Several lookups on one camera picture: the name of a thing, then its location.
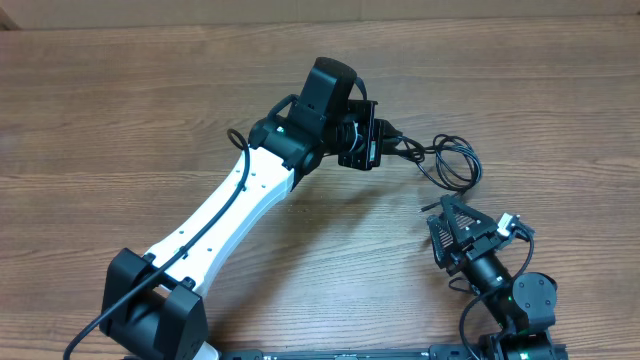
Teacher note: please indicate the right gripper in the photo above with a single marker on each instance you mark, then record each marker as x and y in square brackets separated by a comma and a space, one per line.
[482, 226]

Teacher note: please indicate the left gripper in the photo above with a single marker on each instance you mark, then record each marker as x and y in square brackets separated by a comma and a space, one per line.
[375, 145]

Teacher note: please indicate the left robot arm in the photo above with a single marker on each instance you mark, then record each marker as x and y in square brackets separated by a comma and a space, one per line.
[153, 304]

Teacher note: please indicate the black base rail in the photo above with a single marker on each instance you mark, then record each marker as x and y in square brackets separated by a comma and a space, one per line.
[345, 355]

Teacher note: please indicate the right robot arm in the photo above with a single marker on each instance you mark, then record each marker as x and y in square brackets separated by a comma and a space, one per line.
[522, 304]

